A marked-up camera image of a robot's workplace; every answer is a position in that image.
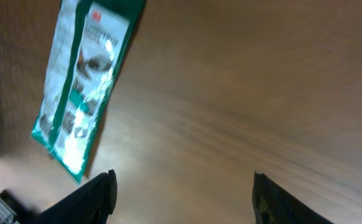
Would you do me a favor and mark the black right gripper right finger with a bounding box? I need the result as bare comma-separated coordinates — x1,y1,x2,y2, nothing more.
252,172,332,224

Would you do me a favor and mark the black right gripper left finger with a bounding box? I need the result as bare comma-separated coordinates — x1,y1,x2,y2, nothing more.
30,170,118,224

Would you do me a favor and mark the green glove package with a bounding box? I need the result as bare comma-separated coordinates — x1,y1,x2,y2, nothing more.
31,0,146,182

